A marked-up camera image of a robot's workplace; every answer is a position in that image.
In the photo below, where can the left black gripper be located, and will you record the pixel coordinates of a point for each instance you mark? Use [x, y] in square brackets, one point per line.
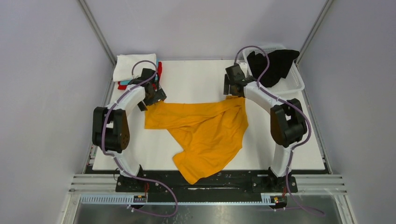
[159, 95]

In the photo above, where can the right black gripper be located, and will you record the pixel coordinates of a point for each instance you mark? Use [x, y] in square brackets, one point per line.
[232, 88]

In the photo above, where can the yellow t shirt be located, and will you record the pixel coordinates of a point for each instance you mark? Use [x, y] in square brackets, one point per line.
[210, 134]

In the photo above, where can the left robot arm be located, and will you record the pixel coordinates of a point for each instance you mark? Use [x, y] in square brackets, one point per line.
[110, 130]

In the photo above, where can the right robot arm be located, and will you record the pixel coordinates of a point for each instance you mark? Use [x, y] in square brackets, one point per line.
[289, 126]

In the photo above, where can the teal folded t shirt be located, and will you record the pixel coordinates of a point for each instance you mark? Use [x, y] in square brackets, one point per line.
[157, 78]

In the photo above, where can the red folded t shirt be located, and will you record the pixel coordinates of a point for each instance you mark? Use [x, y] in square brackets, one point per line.
[155, 85]

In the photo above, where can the white folded t shirt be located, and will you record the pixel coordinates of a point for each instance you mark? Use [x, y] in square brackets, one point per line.
[126, 68]

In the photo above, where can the black t shirt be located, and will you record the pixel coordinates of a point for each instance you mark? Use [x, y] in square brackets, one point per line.
[280, 62]

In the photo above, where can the white plastic basket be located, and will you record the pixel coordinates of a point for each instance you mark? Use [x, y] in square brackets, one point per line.
[291, 84]

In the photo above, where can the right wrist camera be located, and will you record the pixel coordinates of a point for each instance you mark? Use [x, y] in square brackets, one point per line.
[235, 72]

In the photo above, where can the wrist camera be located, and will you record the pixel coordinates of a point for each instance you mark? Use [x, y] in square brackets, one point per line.
[235, 72]
[148, 74]

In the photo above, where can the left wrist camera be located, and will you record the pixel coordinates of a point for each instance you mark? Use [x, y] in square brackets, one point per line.
[148, 74]

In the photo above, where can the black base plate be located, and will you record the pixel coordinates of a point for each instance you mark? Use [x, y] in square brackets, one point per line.
[228, 186]

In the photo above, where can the white slotted cable duct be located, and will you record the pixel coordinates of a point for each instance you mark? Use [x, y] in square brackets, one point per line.
[266, 200]

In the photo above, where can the right aluminium frame post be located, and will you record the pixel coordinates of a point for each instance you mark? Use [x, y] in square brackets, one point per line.
[320, 18]

